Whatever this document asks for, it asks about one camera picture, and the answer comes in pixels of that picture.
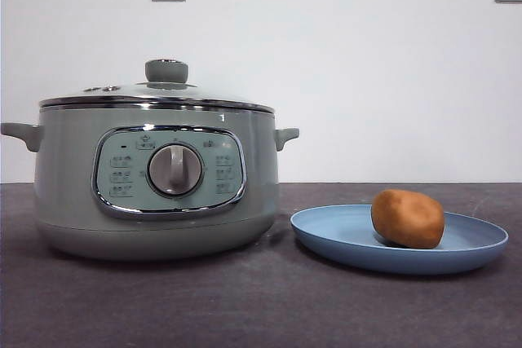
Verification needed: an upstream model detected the pale green electric steamer pot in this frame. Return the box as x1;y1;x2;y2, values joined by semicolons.
0;105;301;262

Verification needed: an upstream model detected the brown potato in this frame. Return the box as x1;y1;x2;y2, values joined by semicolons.
370;188;445;250

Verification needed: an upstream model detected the blue round plate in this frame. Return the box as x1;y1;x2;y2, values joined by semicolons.
290;204;510;276

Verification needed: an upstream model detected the glass lid with green knob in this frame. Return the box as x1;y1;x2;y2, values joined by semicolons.
38;58;275;115

